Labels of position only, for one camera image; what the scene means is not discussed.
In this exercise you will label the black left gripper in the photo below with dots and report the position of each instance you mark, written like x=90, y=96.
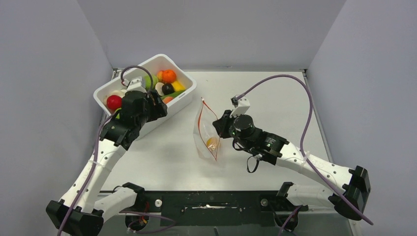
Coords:
x=158, y=110

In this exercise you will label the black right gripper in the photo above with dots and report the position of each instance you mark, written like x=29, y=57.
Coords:
x=222, y=125

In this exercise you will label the yellow orange fruit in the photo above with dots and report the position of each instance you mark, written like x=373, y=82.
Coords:
x=212, y=143

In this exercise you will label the clear zip top bag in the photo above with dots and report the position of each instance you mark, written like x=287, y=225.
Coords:
x=203, y=130

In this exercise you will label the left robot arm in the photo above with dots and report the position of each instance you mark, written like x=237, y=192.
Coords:
x=79, y=212

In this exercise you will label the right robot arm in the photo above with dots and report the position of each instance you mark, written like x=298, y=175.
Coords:
x=345, y=189

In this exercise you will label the white plastic food bin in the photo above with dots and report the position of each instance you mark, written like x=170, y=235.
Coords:
x=153, y=65

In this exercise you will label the peach fruit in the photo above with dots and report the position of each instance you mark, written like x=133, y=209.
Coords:
x=167, y=99

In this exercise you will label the green cucumber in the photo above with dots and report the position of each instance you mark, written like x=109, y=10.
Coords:
x=173, y=95

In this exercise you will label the dark purple plum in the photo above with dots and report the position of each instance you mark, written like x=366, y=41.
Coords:
x=167, y=89

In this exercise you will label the white mushroom slice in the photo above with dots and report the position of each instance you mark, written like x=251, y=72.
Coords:
x=158, y=87

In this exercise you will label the yellow lemon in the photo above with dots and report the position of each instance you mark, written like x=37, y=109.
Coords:
x=177, y=86

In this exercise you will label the green cabbage ball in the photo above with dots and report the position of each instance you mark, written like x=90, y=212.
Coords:
x=150, y=82

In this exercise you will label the orange tangerine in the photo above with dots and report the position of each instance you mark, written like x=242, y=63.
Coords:
x=168, y=76

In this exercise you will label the red apple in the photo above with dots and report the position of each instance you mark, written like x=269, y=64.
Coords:
x=114, y=102

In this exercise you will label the black mounting plate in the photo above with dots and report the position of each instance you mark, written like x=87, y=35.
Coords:
x=211, y=208

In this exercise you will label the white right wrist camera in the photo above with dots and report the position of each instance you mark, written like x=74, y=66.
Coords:
x=241, y=105

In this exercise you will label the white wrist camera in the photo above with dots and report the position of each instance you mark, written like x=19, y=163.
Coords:
x=137, y=84
x=241, y=105

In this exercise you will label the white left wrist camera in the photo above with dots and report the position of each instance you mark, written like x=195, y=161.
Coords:
x=137, y=84

